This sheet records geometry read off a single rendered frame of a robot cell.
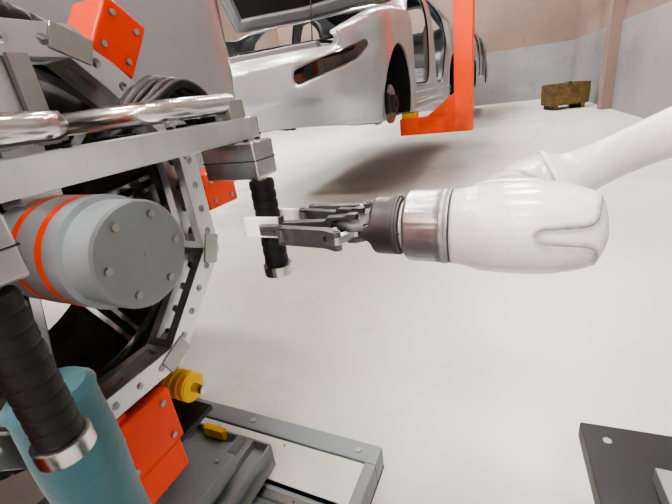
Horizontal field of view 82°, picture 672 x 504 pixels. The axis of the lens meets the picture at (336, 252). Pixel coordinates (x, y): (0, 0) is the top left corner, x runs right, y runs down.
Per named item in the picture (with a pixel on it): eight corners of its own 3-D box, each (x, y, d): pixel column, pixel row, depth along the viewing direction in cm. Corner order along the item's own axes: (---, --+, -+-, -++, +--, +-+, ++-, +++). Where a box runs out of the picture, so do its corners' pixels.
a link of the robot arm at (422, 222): (457, 246, 52) (413, 244, 55) (457, 179, 49) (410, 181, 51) (446, 276, 45) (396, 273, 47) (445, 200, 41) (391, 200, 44)
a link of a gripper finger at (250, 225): (287, 236, 55) (285, 238, 54) (247, 235, 58) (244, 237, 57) (284, 216, 54) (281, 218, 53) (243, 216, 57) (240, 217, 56)
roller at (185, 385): (117, 365, 89) (108, 344, 87) (217, 391, 77) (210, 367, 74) (94, 382, 84) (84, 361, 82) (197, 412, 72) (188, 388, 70)
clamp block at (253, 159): (229, 174, 60) (221, 139, 58) (278, 171, 56) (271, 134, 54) (207, 182, 56) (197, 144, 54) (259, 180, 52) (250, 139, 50)
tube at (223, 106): (148, 129, 62) (127, 56, 58) (246, 118, 54) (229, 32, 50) (33, 148, 47) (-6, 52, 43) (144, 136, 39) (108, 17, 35)
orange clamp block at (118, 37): (101, 86, 62) (114, 36, 63) (135, 79, 59) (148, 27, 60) (56, 57, 56) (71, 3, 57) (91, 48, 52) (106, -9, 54)
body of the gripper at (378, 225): (398, 266, 47) (329, 261, 51) (414, 240, 54) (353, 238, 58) (394, 206, 44) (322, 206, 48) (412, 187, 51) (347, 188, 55)
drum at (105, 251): (101, 270, 62) (68, 184, 57) (202, 280, 54) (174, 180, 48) (4, 316, 51) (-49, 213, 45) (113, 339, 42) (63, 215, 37)
